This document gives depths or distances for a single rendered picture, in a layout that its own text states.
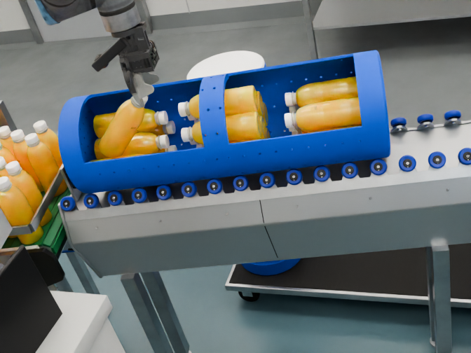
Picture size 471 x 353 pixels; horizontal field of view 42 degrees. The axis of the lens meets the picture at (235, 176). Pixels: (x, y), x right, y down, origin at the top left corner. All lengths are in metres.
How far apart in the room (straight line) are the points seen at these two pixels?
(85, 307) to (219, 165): 0.55
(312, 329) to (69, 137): 1.31
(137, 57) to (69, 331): 0.68
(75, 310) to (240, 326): 1.40
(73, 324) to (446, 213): 1.02
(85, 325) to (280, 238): 0.74
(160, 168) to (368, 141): 0.55
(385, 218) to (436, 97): 2.16
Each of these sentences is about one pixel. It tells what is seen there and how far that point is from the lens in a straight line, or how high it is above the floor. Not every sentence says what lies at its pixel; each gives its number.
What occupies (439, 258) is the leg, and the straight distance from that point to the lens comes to 1.93.
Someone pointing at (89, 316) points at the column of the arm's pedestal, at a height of 1.10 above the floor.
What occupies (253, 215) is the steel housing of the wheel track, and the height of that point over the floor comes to 0.87.
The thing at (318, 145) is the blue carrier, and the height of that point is 1.08.
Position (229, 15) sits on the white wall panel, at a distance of 5.35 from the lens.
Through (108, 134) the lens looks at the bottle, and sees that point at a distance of 1.72.
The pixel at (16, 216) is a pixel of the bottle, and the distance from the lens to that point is 1.85.
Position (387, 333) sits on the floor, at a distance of 2.51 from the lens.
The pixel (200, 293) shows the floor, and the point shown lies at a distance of 2.81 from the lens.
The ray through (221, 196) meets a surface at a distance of 1.73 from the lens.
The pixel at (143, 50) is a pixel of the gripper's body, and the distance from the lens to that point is 1.57.
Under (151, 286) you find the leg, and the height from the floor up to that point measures 0.44.
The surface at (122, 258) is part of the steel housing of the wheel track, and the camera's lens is 1.98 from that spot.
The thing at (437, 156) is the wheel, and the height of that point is 0.97.
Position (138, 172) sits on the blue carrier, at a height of 1.07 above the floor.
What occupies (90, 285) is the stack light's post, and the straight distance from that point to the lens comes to 2.80.
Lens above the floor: 1.95
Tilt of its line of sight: 35 degrees down
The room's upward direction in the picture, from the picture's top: 15 degrees counter-clockwise
